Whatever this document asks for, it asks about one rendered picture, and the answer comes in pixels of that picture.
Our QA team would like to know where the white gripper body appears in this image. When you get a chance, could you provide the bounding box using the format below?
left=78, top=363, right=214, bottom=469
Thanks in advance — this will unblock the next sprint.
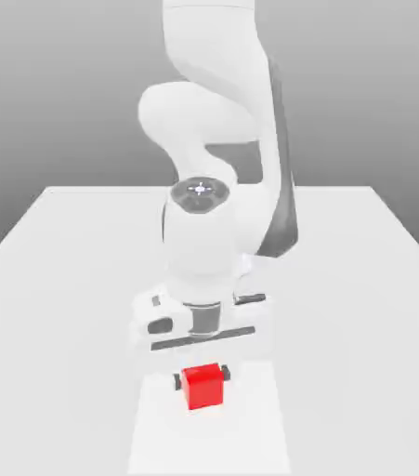
left=148, top=324, right=263, bottom=372

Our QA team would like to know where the small red cube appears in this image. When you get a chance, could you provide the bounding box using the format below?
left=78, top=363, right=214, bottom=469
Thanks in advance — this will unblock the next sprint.
left=180, top=363, right=226, bottom=412

